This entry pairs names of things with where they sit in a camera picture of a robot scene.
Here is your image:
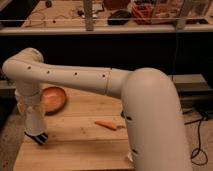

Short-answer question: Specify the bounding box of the black floor cable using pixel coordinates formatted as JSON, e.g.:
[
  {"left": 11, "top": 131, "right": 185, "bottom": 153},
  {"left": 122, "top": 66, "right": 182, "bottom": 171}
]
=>
[{"left": 183, "top": 116, "right": 209, "bottom": 167}]

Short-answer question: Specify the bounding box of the clear plastic wrapper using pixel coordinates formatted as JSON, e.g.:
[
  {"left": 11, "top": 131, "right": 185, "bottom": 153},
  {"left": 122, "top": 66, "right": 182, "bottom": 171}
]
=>
[{"left": 126, "top": 152, "right": 133, "bottom": 163}]

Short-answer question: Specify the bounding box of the metal upright post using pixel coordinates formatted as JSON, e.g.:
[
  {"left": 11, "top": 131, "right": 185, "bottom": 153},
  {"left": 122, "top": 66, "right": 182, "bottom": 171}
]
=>
[{"left": 83, "top": 0, "right": 94, "bottom": 31}]

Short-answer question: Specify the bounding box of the orange carrot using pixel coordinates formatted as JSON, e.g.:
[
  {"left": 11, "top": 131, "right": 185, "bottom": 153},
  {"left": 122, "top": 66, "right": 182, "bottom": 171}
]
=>
[{"left": 94, "top": 120, "right": 125, "bottom": 131}]

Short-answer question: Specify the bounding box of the orange ceramic bowl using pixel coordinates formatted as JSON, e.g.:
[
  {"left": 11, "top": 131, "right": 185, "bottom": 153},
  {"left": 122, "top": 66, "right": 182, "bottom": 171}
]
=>
[{"left": 42, "top": 86, "right": 67, "bottom": 115}]

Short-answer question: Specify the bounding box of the red basket on bench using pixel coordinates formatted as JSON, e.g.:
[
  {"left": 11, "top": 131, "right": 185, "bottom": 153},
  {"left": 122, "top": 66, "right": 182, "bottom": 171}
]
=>
[{"left": 131, "top": 5, "right": 153, "bottom": 25}]

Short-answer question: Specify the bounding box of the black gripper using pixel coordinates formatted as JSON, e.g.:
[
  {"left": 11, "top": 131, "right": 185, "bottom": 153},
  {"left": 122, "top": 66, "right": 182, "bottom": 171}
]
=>
[{"left": 26, "top": 133, "right": 48, "bottom": 145}]

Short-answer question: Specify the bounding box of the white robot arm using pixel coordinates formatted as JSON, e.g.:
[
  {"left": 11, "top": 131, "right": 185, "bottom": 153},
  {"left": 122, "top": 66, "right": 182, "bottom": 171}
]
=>
[{"left": 2, "top": 48, "right": 193, "bottom": 171}]

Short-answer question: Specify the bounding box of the black object on bench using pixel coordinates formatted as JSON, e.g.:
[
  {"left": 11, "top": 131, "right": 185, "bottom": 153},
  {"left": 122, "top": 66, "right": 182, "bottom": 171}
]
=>
[{"left": 107, "top": 10, "right": 131, "bottom": 25}]

